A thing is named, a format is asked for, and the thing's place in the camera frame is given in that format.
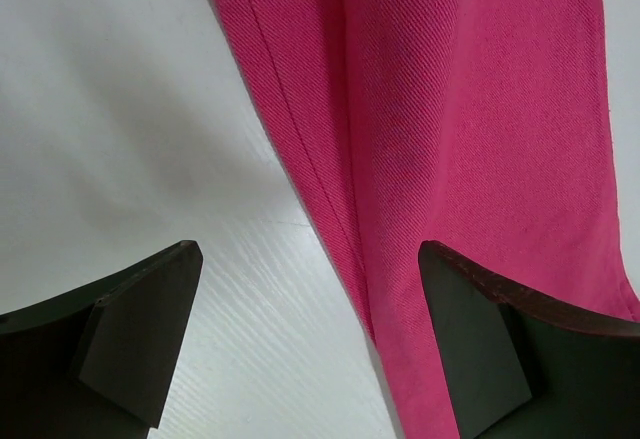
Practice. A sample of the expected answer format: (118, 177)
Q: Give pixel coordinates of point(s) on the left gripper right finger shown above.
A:
(521, 364)

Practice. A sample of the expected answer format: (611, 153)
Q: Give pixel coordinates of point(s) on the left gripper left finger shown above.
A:
(98, 361)

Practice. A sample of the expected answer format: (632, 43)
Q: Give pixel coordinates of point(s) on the magenta pink trousers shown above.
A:
(482, 124)

